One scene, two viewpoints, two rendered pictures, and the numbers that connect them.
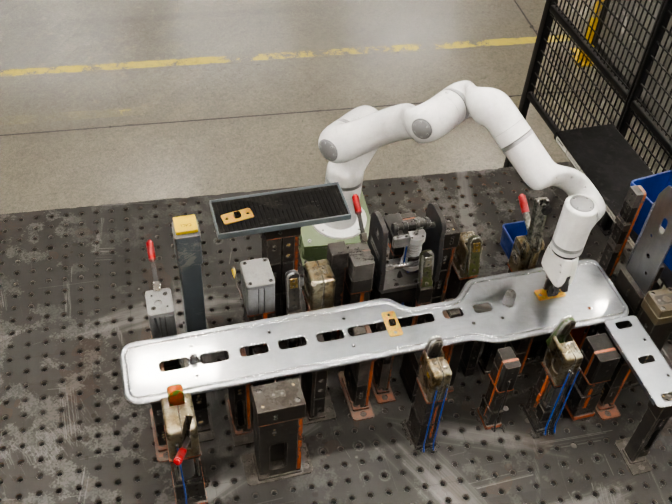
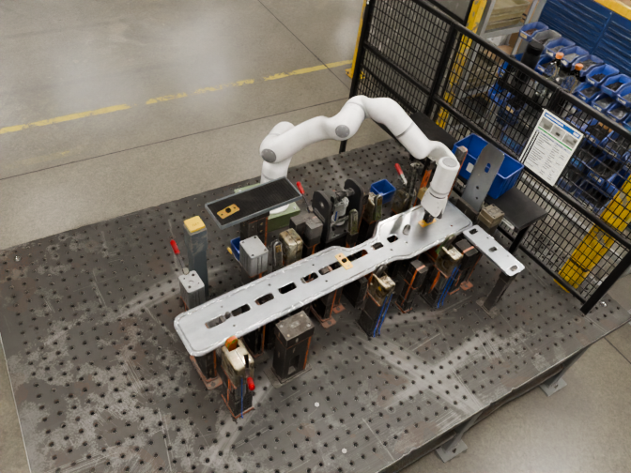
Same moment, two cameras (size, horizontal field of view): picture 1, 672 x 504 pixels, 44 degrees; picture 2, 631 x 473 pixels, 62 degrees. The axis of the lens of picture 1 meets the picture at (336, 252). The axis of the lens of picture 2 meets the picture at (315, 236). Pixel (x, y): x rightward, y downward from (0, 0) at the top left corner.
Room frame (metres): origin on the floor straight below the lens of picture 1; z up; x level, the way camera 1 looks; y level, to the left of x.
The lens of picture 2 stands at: (0.20, 0.49, 2.62)
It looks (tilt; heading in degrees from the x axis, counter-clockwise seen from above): 47 degrees down; 337
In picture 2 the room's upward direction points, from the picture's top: 9 degrees clockwise
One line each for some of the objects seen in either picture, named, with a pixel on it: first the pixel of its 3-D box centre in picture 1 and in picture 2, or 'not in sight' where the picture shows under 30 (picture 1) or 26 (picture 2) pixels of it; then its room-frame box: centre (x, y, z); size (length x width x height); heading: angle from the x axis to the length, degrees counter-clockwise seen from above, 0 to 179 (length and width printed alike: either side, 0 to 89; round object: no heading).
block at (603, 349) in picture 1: (588, 377); (456, 267); (1.43, -0.74, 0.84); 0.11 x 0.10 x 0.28; 19
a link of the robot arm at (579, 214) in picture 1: (576, 221); (445, 174); (1.59, -0.61, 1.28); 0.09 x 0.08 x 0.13; 143
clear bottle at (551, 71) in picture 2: not in sight; (549, 74); (1.88, -1.18, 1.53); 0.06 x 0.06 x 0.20
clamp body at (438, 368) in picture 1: (428, 400); (376, 304); (1.29, -0.28, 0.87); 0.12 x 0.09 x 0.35; 19
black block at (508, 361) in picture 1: (499, 389); (411, 287); (1.36, -0.48, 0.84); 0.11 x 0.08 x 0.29; 19
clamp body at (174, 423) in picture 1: (185, 453); (238, 379); (1.07, 0.33, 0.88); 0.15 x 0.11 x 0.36; 19
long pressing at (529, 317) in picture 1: (385, 328); (341, 265); (1.42, -0.15, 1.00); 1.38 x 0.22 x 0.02; 109
